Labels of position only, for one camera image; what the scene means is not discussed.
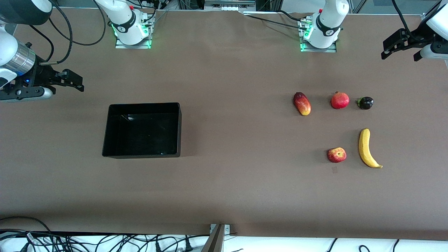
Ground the black plastic box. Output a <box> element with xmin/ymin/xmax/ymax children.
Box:
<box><xmin>102</xmin><ymin>103</ymin><xmax>182</xmax><ymax>159</ymax></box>

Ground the yellow banana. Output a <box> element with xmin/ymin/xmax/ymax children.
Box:
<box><xmin>358</xmin><ymin>128</ymin><xmax>383</xmax><ymax>169</ymax></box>

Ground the red yellow apple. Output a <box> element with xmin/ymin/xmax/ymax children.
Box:
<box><xmin>327</xmin><ymin>147</ymin><xmax>347</xmax><ymax>163</ymax></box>

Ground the red pomegranate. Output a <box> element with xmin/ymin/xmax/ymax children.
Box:
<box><xmin>331</xmin><ymin>91</ymin><xmax>350</xmax><ymax>110</ymax></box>

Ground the red yellow mango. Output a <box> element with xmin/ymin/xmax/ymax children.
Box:
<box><xmin>293</xmin><ymin>92</ymin><xmax>312</xmax><ymax>116</ymax></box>

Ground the white power strip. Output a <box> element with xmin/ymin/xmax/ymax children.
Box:
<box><xmin>205</xmin><ymin>0</ymin><xmax>256</xmax><ymax>12</ymax></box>

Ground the aluminium profile bar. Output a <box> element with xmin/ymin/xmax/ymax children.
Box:
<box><xmin>201</xmin><ymin>224</ymin><xmax>231</xmax><ymax>252</ymax></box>

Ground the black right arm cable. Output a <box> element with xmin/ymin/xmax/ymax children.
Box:
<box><xmin>30</xmin><ymin>0</ymin><xmax>106</xmax><ymax>65</ymax></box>

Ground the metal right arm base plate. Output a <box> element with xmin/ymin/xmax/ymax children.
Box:
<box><xmin>115</xmin><ymin>14</ymin><xmax>153</xmax><ymax>49</ymax></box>

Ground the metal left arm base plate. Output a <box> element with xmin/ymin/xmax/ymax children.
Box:
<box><xmin>299</xmin><ymin>17</ymin><xmax>337</xmax><ymax>53</ymax></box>

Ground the black table cable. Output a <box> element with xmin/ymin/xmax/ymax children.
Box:
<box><xmin>245</xmin><ymin>10</ymin><xmax>310</xmax><ymax>30</ymax></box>

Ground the black looped floor cable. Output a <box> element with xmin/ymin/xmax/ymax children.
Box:
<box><xmin>0</xmin><ymin>216</ymin><xmax>53</xmax><ymax>236</ymax></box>

